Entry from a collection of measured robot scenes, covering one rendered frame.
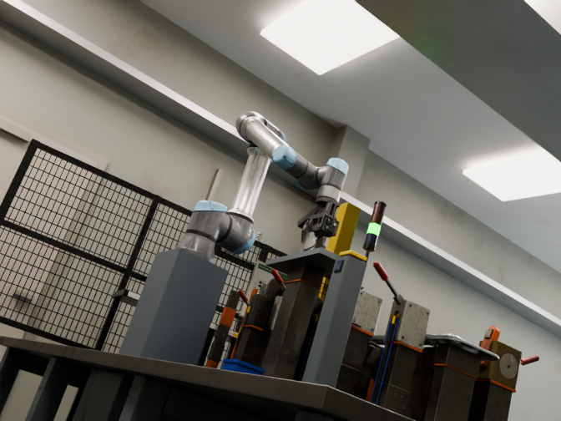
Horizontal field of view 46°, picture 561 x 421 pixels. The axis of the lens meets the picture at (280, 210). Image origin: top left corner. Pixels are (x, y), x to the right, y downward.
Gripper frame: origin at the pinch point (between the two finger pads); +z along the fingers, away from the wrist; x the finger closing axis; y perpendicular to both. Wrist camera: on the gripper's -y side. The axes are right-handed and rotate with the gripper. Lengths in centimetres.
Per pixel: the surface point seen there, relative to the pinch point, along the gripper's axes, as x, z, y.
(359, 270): -2.7, 6.7, 30.3
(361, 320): 14.2, 16.0, 17.3
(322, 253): -7.9, 3.0, 18.2
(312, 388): -49, 49, 81
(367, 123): 202, -230, -253
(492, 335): 41, 10, 45
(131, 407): -42, 61, 1
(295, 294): -3.3, 14.2, 4.2
